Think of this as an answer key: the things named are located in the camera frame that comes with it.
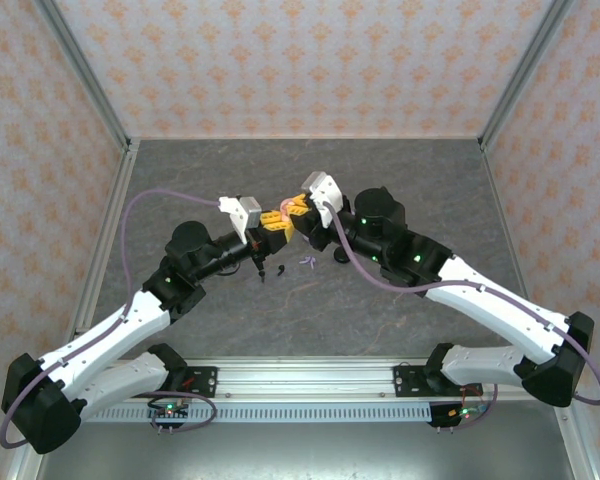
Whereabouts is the pink earbud charging case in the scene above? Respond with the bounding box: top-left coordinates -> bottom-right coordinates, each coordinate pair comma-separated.
278,196 -> 306,225

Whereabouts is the small controller circuit board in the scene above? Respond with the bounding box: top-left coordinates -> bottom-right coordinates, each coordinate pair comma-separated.
147,399 -> 191,420
429,402 -> 486,427

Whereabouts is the grey metal platform sheet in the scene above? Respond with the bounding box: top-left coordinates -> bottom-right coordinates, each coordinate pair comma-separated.
34,418 -> 579,480

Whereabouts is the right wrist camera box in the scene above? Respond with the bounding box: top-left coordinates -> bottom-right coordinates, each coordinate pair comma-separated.
299,171 -> 344,229

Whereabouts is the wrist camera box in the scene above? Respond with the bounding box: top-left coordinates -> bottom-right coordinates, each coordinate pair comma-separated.
218,195 -> 265,245
299,171 -> 344,229

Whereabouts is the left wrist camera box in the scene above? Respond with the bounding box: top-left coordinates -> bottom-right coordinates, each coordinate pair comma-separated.
218,195 -> 265,245

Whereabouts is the aluminium table edge rail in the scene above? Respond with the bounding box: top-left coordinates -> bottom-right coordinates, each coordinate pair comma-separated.
479,139 -> 551,360
72,139 -> 141,346

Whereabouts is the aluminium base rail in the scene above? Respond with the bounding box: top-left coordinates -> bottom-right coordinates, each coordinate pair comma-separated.
99,355 -> 531,401

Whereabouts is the slotted white cable duct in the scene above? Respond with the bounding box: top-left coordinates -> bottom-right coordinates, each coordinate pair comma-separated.
87,402 -> 431,425

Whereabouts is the aluminium frame post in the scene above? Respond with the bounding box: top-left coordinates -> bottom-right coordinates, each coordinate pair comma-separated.
478,0 -> 579,151
32,0 -> 134,151

